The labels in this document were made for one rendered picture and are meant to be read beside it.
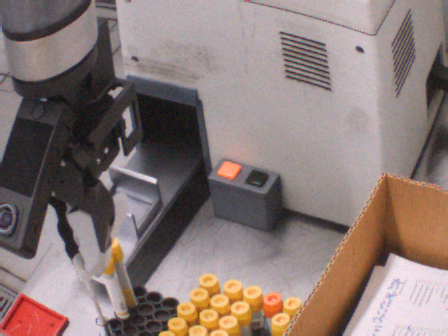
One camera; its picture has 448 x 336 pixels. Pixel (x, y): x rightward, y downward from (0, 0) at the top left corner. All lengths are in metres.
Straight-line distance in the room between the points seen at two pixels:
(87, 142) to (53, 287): 0.36
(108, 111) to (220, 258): 0.35
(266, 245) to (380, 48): 0.26
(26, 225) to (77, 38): 0.13
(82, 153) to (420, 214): 0.34
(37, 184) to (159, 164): 0.42
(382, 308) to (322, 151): 0.19
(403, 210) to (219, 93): 0.22
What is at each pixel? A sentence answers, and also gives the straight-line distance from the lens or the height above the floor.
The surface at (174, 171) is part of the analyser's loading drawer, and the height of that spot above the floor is 0.91.
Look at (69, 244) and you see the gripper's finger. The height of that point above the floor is 1.07.
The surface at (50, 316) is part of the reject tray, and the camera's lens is 1.07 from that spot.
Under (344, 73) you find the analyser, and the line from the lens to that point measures 0.97.
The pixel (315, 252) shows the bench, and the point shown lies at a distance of 1.09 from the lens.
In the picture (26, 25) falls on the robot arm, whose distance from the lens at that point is 0.68.
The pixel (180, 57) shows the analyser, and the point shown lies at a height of 1.04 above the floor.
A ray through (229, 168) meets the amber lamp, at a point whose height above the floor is 0.93.
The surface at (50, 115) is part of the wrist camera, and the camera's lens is 0.74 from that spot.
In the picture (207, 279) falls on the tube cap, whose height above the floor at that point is 0.99.
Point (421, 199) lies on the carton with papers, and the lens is 0.95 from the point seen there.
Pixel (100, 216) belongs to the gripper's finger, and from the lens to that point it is 0.78.
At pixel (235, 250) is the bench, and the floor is 0.87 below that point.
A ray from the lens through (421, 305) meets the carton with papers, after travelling 0.95.
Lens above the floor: 1.68
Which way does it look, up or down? 43 degrees down
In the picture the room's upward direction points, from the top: 8 degrees counter-clockwise
